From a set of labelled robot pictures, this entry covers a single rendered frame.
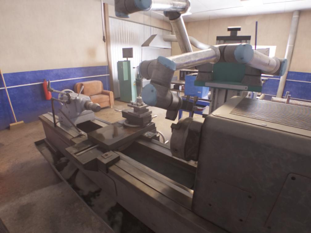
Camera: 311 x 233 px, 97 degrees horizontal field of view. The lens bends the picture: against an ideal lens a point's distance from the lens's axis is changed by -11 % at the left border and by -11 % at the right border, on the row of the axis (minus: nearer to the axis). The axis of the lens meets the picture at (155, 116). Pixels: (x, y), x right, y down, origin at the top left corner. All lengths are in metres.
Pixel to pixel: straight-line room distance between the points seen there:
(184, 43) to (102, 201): 1.62
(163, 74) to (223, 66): 1.24
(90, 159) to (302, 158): 1.11
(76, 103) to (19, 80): 3.40
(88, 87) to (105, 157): 4.14
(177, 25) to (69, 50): 4.25
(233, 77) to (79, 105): 1.63
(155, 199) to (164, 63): 0.69
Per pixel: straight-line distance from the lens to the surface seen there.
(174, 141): 0.83
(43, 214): 2.21
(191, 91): 2.99
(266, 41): 7.86
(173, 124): 0.84
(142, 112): 1.38
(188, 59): 0.93
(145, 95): 0.67
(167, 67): 0.67
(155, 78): 0.67
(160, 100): 0.67
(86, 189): 1.67
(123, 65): 5.40
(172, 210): 0.88
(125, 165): 1.14
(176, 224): 0.99
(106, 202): 1.51
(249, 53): 1.11
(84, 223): 1.95
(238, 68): 1.82
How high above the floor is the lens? 1.53
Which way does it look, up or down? 20 degrees down
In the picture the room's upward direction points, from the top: straight up
